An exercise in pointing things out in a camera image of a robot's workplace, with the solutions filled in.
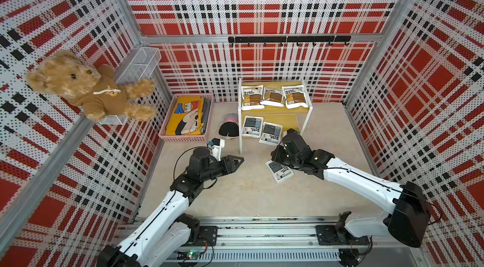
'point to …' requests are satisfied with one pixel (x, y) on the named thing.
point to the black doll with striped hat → (230, 128)
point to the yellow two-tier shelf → (284, 104)
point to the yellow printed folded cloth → (188, 117)
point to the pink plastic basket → (208, 99)
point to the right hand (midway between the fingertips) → (273, 153)
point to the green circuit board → (192, 255)
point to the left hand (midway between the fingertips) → (243, 160)
